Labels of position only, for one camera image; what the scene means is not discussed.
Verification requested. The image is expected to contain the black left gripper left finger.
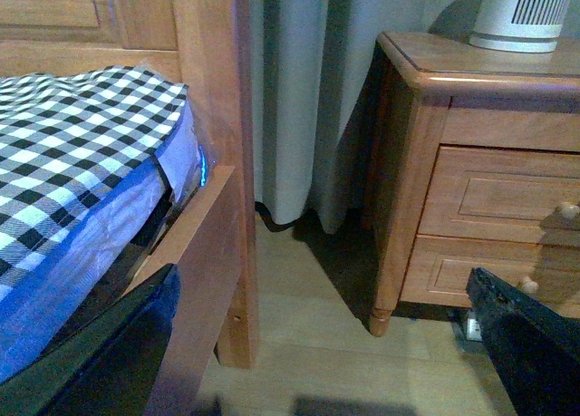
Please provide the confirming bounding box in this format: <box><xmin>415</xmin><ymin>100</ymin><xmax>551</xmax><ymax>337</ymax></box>
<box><xmin>1</xmin><ymin>264</ymin><xmax>180</xmax><ymax>415</ymax></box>

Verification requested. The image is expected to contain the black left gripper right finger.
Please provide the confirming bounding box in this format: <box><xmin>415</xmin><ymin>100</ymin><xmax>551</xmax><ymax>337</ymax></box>
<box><xmin>466</xmin><ymin>267</ymin><xmax>579</xmax><ymax>415</ymax></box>

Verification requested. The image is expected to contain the wooden drawer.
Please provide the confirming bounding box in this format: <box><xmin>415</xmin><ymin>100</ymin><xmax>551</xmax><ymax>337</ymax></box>
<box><xmin>401</xmin><ymin>236</ymin><xmax>579</xmax><ymax>318</ymax></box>
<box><xmin>419</xmin><ymin>146</ymin><xmax>579</xmax><ymax>247</ymax></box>

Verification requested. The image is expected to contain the floor power socket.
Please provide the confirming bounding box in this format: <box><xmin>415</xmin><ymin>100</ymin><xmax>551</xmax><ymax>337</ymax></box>
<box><xmin>449</xmin><ymin>308</ymin><xmax>486</xmax><ymax>354</ymax></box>

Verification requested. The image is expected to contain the blue mattress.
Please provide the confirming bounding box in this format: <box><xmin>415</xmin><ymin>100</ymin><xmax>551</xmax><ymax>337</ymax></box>
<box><xmin>1</xmin><ymin>104</ymin><xmax>202</xmax><ymax>380</ymax></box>

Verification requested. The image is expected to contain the wooden nightstand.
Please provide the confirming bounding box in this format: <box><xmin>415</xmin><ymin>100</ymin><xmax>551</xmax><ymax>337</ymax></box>
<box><xmin>365</xmin><ymin>32</ymin><xmax>579</xmax><ymax>336</ymax></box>

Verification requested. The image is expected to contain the black white checkered blanket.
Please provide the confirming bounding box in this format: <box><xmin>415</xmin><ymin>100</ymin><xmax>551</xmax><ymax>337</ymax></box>
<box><xmin>1</xmin><ymin>66</ymin><xmax>188</xmax><ymax>295</ymax></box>

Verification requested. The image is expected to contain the white air purifier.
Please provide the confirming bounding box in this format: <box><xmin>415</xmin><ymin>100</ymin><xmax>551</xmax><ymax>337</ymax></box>
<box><xmin>469</xmin><ymin>0</ymin><xmax>571</xmax><ymax>53</ymax></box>

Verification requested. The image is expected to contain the grey curtain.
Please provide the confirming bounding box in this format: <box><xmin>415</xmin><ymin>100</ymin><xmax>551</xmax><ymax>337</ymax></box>
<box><xmin>248</xmin><ymin>0</ymin><xmax>486</xmax><ymax>236</ymax></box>

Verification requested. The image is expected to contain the wooden bed frame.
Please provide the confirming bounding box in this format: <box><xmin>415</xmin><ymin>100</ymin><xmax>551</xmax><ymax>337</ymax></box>
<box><xmin>1</xmin><ymin>0</ymin><xmax>258</xmax><ymax>415</ymax></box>

